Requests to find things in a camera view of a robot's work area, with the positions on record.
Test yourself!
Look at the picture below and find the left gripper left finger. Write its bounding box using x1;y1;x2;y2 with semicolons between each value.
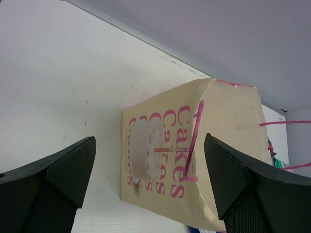
0;136;96;233

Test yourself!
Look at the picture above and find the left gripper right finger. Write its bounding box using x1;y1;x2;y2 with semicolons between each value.
204;133;311;233

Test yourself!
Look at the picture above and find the green white snack packet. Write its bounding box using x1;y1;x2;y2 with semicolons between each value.
272;157;289;170

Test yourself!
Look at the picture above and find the dark blue chip bag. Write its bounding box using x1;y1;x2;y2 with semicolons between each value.
188;226;206;233

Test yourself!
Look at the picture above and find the pink beige paper bag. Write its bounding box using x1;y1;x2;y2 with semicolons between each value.
121;78;272;232

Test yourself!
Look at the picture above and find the purple snack packet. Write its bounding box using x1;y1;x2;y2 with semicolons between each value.
268;138;277;158

